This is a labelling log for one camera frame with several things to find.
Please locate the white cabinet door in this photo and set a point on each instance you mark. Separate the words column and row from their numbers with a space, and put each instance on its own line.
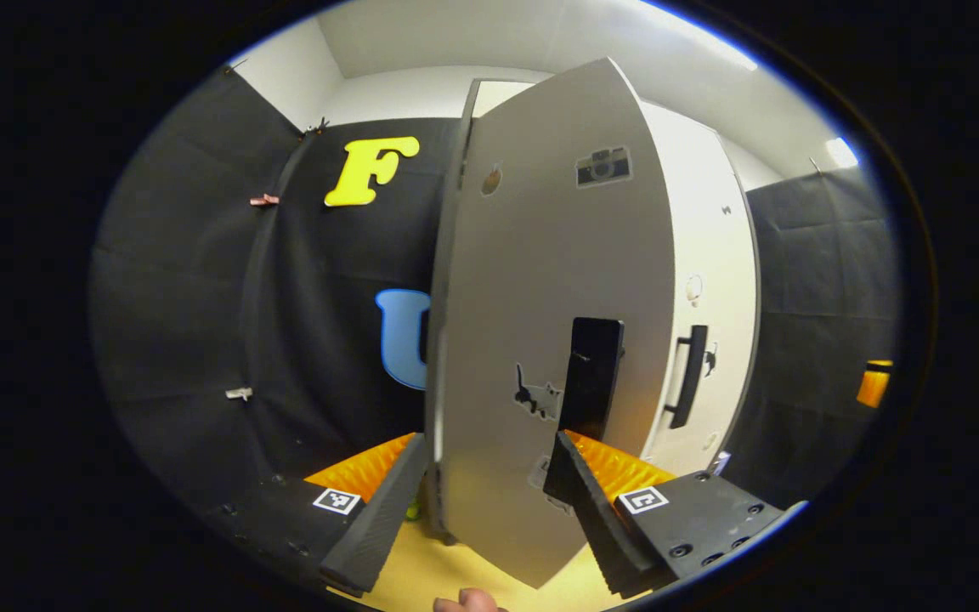
column 532, row 280
column 710, row 221

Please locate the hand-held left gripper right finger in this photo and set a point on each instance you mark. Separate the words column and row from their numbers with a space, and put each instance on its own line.
column 587, row 510

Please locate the white cloth clip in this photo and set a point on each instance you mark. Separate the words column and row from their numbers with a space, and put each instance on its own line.
column 239, row 393

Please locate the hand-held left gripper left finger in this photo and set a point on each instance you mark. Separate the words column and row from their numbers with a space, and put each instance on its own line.
column 379, row 523

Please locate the copper cloth clip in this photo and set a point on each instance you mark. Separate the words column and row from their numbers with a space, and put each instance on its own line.
column 264, row 201

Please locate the black backdrop cloth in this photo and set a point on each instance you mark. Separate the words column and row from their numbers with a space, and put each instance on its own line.
column 812, row 280
column 183, row 297

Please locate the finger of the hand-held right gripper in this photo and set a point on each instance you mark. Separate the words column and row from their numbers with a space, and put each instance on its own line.
column 874, row 382

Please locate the small ceiling light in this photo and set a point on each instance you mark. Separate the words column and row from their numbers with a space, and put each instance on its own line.
column 840, row 153

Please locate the small yellow green object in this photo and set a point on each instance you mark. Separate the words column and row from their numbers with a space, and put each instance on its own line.
column 413, row 510

